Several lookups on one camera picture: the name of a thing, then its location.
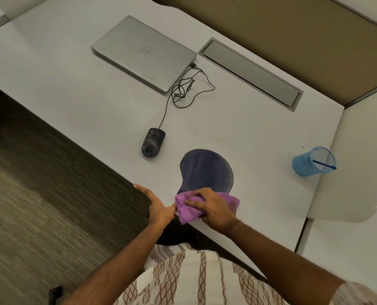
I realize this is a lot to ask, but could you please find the black computer mouse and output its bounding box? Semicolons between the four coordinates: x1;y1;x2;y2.
141;127;166;159

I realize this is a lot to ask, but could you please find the silver closed laptop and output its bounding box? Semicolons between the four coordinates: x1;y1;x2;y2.
91;15;197;93

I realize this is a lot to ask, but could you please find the person's left forearm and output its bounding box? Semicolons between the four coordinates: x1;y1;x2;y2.
61;220;174;305

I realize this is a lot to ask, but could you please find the brown desk partition panel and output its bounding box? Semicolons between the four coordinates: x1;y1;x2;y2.
150;0;377;107

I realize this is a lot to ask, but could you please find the black chair armrest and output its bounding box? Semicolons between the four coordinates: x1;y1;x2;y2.
49;286;64;305

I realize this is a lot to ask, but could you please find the blue pen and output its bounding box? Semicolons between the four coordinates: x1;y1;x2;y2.
312;159;337;171

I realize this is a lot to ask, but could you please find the black mouse cable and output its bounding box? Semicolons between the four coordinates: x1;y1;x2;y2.
158;62;216;134

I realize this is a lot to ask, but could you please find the purple cleaning cloth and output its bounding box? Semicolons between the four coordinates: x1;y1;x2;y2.
175;191;240;225

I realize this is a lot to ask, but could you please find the white patterned shirt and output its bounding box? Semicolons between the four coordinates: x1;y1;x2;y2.
113;243;377;305

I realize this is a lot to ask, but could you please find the dark blue mouse pad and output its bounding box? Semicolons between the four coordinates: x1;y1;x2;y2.
177;149;234;196

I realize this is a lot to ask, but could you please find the grey desk cable tray cover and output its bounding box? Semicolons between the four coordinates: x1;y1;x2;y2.
197;37;304;112

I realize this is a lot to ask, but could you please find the person's left hand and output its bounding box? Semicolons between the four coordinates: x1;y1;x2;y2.
134;183;178;231

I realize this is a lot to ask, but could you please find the person's right forearm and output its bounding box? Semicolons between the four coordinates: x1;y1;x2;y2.
227;220;349;305

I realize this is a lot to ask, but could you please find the person's right hand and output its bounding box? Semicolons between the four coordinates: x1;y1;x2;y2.
185;187;240;237

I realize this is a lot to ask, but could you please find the blue mesh pen holder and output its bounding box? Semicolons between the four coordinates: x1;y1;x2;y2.
292;147;337;177

